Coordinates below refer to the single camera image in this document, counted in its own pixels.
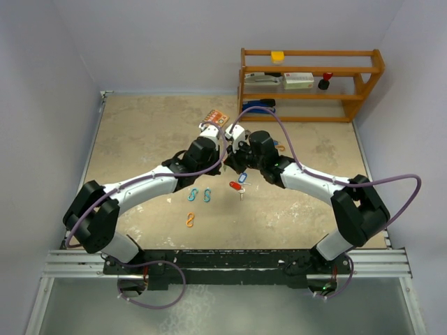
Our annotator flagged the blue black stapler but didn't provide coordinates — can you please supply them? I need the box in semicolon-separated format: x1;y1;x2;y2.
242;98;276;114

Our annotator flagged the wooden shelf rack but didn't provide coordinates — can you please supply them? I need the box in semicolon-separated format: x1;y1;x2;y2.
237;49;386;123

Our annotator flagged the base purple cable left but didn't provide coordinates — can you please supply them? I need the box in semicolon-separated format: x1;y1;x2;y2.
117;256;189;309

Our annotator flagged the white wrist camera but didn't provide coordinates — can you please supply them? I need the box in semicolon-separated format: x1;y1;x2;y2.
198;122;221;146
225;124;246;153

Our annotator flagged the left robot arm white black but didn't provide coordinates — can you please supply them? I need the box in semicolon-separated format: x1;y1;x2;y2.
63;135;221;264

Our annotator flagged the teal carabiner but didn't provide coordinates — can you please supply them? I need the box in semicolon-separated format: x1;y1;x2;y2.
203;188;211;203
187;188;198;202

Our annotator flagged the orange small notebook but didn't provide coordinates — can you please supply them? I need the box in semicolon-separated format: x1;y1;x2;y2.
203;109;230;127

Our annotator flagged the aluminium rail frame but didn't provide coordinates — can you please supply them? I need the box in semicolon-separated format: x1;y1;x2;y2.
43;248;412;278

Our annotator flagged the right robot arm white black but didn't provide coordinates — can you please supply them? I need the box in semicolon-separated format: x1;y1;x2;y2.
224;126;390;261

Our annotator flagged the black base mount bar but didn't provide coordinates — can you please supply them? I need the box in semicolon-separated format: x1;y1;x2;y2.
103;249;353;291

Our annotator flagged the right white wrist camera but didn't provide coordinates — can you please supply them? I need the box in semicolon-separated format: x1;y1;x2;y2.
225;124;246;153

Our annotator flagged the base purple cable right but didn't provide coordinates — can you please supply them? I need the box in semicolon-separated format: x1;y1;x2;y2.
312;254;357;301

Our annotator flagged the red black stamp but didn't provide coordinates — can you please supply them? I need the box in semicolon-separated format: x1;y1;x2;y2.
318;73;333;91

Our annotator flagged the red tag key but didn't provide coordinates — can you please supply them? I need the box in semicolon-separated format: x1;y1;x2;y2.
229;181;246;201

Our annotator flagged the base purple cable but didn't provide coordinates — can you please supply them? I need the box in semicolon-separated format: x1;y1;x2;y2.
312;254;357;301
117;256;189;309

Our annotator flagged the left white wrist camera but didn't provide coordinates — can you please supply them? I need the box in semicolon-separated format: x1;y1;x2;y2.
198;122;221;146

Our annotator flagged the white red box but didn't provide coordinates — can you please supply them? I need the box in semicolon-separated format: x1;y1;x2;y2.
282;73;314;89

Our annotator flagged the yellow lid container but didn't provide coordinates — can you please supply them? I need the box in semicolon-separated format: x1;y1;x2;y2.
270;50;285;65

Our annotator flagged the grey stapler on shelf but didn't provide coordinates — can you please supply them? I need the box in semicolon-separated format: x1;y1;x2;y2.
244;72;282;86

